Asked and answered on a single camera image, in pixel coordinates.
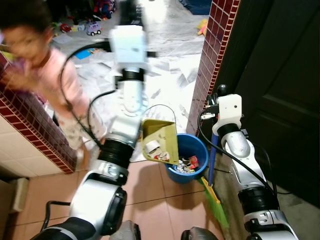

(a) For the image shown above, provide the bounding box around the yellow-green dustpan with red handle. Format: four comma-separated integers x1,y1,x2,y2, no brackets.
141,118,180,166

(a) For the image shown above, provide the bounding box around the green broom with blue handle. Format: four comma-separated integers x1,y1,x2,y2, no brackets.
200,142,231,230

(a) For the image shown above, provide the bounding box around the blue floor mat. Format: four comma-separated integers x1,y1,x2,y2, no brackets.
179,0,213,16

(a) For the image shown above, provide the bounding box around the white toy car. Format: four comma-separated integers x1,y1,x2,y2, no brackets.
86,20,103,36

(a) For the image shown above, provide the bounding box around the blue plastic bucket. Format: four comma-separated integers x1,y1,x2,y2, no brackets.
165,133,210,184

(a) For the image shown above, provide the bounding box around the yellow toy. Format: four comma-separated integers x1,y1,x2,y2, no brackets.
196,19,210,37

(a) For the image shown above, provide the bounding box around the dark wooden door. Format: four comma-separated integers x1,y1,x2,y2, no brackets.
215,0,320,207

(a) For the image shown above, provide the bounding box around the red plastic wrapper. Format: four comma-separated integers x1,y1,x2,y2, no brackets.
187,155,200,169

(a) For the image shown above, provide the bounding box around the white crumpled paper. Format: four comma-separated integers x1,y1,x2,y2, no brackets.
145,140,162,157

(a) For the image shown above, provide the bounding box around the child in pink shirt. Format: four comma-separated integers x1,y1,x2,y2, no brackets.
0,0,109,151

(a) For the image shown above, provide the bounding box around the grey right robot knee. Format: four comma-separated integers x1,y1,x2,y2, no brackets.
181,226,220,240

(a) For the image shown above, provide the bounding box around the grey robot knee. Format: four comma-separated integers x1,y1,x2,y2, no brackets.
181,226,220,240
109,220,142,240

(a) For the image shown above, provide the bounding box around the grey left robot knee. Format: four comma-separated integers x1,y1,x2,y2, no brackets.
109,220,142,240

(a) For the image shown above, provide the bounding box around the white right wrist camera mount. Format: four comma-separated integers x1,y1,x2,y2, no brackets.
212,94,244,136

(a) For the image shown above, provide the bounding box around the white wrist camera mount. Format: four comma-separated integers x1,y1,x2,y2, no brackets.
109,25,149,69
212,94,244,136

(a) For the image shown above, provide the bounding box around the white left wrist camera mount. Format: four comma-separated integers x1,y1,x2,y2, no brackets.
109,25,149,69

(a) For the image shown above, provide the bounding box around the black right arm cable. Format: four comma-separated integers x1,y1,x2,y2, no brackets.
198,112,279,196

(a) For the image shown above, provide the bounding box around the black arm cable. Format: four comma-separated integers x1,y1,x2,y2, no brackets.
59,42,119,149
198,112,279,196

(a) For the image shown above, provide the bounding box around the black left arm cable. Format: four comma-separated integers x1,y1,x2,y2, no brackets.
59,42,119,149

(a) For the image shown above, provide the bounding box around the black looped torso cable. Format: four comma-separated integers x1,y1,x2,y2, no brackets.
43,200,72,232

